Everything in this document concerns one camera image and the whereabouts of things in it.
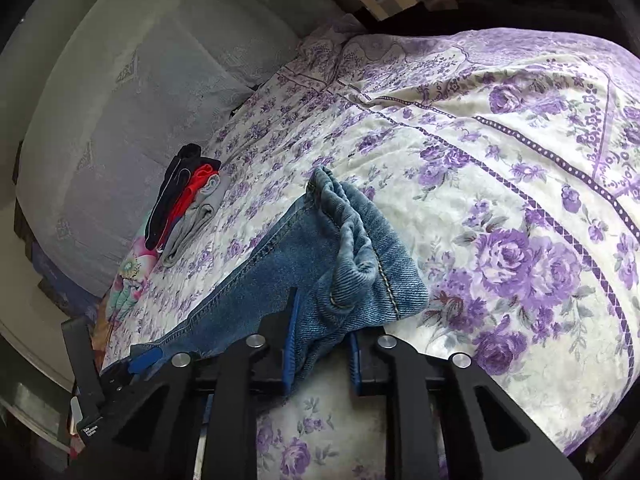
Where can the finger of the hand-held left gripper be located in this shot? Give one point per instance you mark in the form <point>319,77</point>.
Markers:
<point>145,360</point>
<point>82,355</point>

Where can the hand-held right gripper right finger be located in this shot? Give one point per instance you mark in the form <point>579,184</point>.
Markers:
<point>354,365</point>

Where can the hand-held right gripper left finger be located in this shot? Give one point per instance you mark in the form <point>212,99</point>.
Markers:
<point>292,340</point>

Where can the blue denim pants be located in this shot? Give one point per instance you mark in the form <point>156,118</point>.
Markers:
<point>320,240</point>

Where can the folded grey pants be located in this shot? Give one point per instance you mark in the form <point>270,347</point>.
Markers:
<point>192,225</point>

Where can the folded dark navy pants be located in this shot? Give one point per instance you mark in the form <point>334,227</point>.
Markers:
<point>167,195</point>

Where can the blue patterned cloth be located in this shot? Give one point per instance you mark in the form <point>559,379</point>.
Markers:
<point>55,280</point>

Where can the folded teal pink floral quilt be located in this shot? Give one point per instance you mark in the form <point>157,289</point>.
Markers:
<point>132,265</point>

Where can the folded red garment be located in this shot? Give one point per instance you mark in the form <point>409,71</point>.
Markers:
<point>192,185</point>

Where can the purple floral bedspread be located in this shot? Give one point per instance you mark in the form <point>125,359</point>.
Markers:
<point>500,185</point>

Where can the purple floral pillow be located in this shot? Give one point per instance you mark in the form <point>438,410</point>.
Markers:
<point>360,55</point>

